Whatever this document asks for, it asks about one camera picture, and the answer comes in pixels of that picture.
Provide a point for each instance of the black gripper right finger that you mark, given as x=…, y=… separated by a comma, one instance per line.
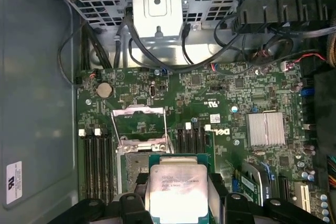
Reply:
x=241, y=208

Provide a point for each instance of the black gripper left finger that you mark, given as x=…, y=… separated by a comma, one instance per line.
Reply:
x=126, y=208

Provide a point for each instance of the silver topped CPU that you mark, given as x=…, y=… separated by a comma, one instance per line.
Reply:
x=178, y=182

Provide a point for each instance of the metal socket cover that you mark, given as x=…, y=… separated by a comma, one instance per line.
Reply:
x=141, y=110

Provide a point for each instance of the black RAM slot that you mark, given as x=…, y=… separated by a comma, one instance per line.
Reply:
x=188, y=142
x=180, y=142
x=196, y=142
x=100, y=166
x=85, y=166
x=109, y=166
x=203, y=142
x=92, y=166

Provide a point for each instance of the black expansion slot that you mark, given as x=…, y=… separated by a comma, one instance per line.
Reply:
x=284, y=190

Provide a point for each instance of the CPU socket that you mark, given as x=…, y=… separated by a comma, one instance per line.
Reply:
x=134, y=162

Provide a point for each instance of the white expansion slot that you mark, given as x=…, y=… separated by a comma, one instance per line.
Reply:
x=302, y=199

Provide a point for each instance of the silver chipset heatsink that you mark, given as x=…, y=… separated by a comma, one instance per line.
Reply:
x=265, y=129

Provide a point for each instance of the round coin battery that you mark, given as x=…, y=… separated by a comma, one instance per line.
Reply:
x=104, y=90

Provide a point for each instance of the green motherboard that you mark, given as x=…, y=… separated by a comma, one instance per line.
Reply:
x=210, y=90

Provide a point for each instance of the black open PC case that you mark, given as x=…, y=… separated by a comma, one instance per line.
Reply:
x=34, y=77

